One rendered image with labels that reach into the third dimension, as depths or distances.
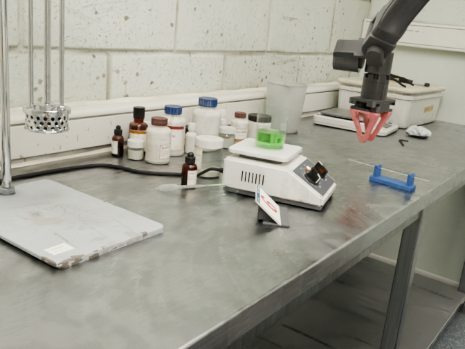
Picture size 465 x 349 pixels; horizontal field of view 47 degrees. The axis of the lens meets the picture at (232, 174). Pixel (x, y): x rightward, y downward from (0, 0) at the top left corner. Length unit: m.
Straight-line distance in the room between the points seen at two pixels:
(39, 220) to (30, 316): 0.25
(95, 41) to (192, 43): 0.33
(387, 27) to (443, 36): 1.23
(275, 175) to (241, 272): 0.31
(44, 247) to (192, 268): 0.20
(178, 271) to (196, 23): 0.92
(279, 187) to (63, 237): 0.41
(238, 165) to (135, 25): 0.49
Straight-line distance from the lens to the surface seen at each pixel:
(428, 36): 2.37
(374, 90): 1.23
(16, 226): 0.84
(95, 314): 0.63
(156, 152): 1.19
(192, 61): 1.52
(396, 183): 1.25
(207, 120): 1.32
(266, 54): 1.83
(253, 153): 1.01
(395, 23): 1.12
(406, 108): 2.02
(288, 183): 1.00
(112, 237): 0.79
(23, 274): 0.72
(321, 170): 1.07
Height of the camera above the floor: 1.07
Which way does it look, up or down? 16 degrees down
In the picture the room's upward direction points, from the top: 6 degrees clockwise
